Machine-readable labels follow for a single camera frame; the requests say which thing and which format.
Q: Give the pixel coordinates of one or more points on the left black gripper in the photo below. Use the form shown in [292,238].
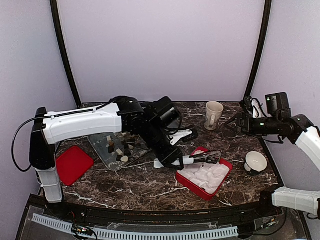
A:
[169,157]

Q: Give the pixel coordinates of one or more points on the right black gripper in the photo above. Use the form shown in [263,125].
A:
[241,117]

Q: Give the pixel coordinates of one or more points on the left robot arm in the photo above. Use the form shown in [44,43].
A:
[51,128]

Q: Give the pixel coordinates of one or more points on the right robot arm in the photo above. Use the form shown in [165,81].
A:
[297,167]

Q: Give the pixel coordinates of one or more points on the glass floral serving tray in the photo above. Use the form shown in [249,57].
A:
[111,143]

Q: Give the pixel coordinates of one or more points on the white black bowl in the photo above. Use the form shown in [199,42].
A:
[255,163]

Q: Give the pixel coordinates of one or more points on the cream ceramic mug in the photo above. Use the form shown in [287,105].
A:
[213,113]

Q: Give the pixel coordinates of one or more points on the white paper cup liners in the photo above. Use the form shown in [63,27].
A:
[207,177]

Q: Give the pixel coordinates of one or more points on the red tin lid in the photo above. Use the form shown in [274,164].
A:
[73,164]

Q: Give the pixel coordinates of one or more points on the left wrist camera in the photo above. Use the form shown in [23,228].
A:
[184,136]

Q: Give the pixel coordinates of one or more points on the black front rail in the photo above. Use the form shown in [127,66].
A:
[176,206]

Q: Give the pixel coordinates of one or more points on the right black frame post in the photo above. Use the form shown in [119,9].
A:
[259,48]

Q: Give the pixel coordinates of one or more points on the black frame post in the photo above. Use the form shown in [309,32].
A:
[259,48]
[63,51]

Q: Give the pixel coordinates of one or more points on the white cable duct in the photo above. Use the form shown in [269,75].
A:
[118,231]

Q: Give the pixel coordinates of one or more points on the left black frame post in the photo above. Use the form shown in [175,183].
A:
[63,51]

